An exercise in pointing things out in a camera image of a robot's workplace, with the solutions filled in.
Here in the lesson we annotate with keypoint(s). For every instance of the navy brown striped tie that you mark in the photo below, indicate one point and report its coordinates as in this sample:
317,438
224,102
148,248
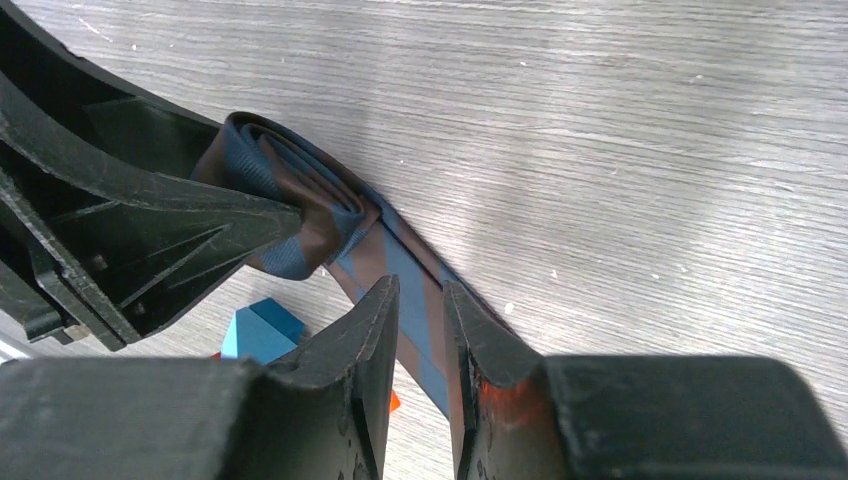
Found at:
347,228

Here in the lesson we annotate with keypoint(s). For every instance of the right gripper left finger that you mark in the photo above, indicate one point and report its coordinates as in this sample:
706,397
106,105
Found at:
319,412

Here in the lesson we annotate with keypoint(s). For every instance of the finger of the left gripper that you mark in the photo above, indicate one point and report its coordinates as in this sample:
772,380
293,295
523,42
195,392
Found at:
91,244
114,115

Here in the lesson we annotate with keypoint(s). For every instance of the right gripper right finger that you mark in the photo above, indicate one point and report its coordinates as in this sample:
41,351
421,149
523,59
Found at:
518,414

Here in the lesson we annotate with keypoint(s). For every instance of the orange-red small block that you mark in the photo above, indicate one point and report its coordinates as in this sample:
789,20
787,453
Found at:
394,403

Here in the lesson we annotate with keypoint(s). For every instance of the blue block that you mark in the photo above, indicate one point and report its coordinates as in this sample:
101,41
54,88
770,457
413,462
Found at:
263,331

